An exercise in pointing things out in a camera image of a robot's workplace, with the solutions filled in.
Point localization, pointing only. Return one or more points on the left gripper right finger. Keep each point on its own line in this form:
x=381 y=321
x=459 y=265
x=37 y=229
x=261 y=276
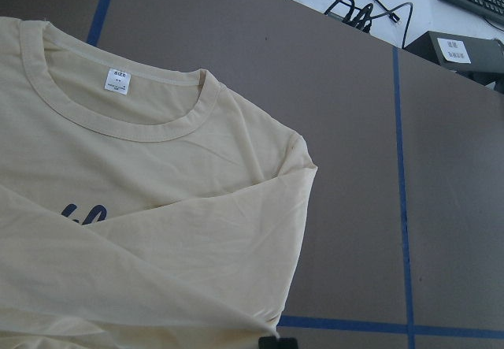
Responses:
x=287 y=343

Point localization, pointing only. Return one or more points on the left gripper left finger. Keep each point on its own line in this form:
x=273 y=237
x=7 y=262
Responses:
x=268 y=342

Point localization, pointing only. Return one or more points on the beige long-sleeve printed shirt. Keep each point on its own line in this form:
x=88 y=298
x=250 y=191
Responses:
x=140 y=207

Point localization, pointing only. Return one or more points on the black box with label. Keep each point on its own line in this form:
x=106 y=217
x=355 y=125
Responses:
x=480 y=60

